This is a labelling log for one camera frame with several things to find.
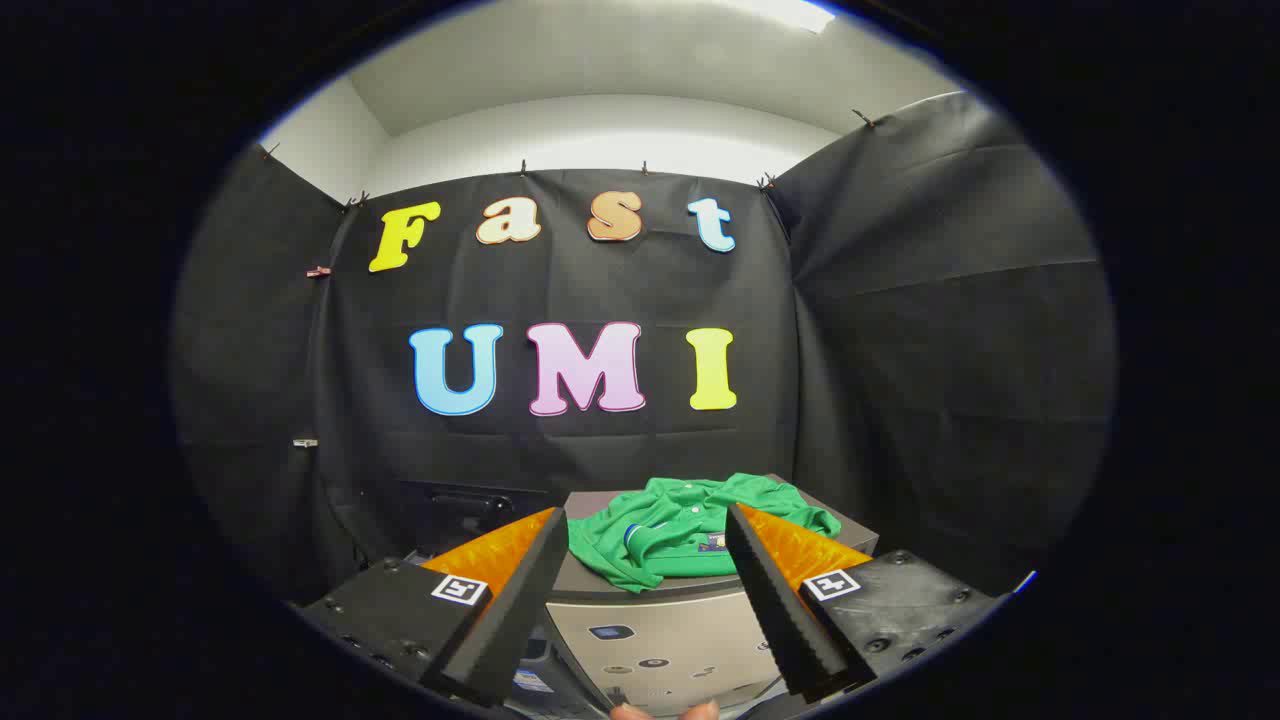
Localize black backdrop cloth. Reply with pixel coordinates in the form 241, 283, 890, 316
170, 90, 1118, 611

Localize green polo shirt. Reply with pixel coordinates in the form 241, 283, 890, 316
567, 473, 843, 594

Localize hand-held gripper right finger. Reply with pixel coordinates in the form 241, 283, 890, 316
723, 501, 1009, 705

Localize dark grey washing machine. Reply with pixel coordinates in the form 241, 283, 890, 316
398, 480, 616, 716

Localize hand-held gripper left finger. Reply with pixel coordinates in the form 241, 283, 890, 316
298, 506, 571, 709

